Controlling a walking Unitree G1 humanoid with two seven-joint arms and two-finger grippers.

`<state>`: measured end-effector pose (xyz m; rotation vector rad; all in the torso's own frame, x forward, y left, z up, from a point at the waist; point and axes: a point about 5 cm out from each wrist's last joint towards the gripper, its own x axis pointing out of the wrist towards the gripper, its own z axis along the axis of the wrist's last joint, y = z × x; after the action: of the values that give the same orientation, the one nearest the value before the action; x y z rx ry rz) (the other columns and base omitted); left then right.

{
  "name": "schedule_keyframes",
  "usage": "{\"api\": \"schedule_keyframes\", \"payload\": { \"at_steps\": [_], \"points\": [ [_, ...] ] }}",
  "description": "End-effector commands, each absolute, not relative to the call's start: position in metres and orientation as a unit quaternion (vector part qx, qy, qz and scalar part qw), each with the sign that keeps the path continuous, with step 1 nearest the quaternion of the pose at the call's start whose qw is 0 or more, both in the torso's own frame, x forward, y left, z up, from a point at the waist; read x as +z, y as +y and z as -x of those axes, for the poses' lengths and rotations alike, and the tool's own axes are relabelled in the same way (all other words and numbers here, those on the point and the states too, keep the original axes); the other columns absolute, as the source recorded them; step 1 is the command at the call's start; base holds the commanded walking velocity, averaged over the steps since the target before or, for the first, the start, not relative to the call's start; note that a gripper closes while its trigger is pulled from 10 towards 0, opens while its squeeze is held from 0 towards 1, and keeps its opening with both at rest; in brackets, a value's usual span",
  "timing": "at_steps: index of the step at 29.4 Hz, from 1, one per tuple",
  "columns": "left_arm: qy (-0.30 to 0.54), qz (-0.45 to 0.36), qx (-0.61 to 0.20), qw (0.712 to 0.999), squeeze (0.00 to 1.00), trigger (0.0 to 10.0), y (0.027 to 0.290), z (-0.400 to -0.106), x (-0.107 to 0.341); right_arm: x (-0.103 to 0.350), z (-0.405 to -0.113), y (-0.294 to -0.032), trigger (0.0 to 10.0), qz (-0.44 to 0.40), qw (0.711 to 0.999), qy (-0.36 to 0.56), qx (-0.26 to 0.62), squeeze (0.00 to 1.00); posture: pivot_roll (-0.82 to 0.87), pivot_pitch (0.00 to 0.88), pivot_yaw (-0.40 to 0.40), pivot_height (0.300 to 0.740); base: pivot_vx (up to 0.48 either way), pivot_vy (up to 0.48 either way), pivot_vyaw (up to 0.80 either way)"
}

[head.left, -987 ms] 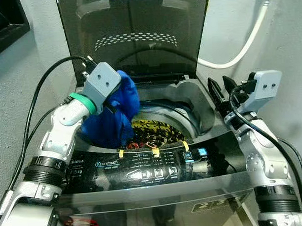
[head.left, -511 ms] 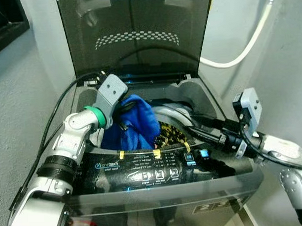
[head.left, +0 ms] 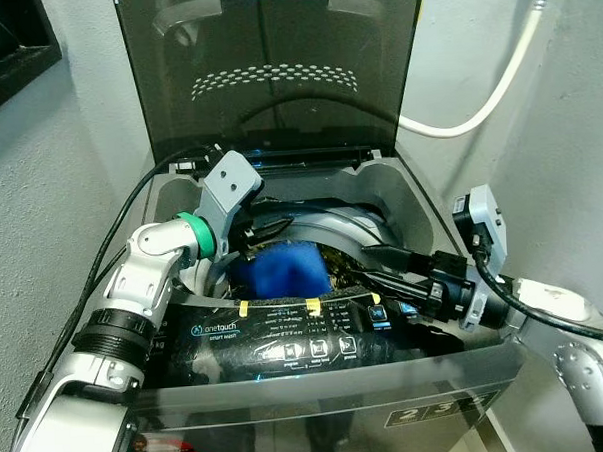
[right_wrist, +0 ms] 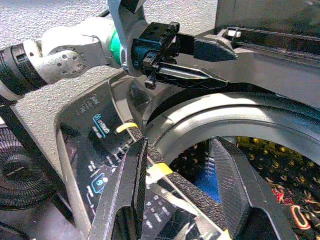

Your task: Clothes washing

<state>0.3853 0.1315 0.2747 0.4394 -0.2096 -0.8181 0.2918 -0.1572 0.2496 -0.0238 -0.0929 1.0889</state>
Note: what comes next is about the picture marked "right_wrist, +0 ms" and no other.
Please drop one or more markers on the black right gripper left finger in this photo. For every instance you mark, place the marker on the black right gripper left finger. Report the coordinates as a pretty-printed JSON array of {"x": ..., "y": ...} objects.
[{"x": 125, "y": 190}]

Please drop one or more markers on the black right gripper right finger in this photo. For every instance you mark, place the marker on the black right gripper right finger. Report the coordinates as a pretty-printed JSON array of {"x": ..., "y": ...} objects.
[{"x": 235, "y": 190}]

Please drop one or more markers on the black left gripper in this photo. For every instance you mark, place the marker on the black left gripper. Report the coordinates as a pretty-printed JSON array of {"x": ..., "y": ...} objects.
[{"x": 155, "y": 42}]

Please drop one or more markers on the grey top-load washing machine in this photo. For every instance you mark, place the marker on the grey top-load washing machine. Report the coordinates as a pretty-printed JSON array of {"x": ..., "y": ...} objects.
[{"x": 275, "y": 75}]

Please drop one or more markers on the dark washing machine lid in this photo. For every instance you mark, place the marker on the dark washing machine lid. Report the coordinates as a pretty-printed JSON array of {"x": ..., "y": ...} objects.
[{"x": 262, "y": 12}]

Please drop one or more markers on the teal power button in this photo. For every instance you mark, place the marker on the teal power button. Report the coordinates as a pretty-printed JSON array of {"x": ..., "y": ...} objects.
[{"x": 99, "y": 185}]

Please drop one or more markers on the blue garment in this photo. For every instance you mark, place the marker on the blue garment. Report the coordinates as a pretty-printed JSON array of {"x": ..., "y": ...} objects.
[{"x": 207, "y": 187}]

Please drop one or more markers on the short yellow tape strip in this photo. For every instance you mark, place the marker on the short yellow tape strip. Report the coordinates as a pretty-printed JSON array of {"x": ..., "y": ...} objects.
[{"x": 160, "y": 172}]

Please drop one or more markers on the black velcro strip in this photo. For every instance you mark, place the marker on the black velcro strip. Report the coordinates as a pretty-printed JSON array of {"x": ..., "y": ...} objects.
[{"x": 190, "y": 190}]

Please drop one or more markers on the dark patterned garment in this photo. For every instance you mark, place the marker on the dark patterned garment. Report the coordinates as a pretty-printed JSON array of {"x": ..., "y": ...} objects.
[{"x": 282, "y": 170}]

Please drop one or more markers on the grey washer inner tub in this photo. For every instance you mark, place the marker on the grey washer inner tub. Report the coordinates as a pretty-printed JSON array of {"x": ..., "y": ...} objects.
[{"x": 225, "y": 112}]

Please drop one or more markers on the long yellow tape strip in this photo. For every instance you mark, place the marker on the long yellow tape strip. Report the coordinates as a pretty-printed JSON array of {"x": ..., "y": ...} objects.
[{"x": 125, "y": 127}]

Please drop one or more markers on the blue start pause button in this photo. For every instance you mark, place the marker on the blue start pause button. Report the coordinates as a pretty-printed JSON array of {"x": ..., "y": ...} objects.
[{"x": 101, "y": 125}]

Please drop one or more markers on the black floor fan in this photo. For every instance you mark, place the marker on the black floor fan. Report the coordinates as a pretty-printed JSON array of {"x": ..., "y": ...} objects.
[{"x": 20, "y": 172}]

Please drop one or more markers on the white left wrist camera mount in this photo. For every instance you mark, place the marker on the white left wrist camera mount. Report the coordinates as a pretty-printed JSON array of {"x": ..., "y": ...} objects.
[{"x": 125, "y": 25}]

